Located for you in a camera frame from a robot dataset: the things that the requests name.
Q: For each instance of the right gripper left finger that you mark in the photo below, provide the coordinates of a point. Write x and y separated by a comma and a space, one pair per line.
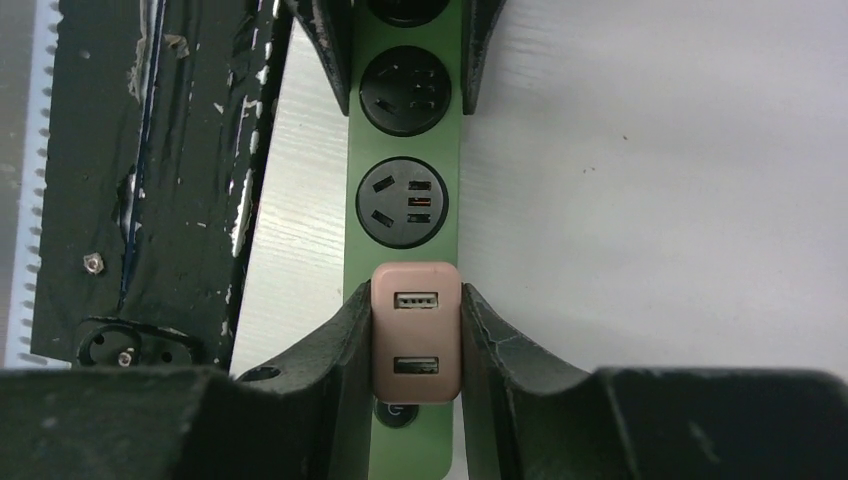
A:
304, 414

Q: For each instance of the pink charger plug end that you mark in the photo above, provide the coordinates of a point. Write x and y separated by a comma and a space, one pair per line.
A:
416, 332

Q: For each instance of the green power strip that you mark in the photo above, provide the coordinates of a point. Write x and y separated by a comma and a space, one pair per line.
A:
404, 132

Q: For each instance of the black mounting base plate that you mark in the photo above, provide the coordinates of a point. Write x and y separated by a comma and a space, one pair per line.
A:
160, 124

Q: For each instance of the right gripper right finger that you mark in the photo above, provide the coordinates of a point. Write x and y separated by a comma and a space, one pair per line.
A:
528, 414

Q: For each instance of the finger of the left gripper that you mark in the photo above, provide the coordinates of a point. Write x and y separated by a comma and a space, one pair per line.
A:
479, 21
329, 26

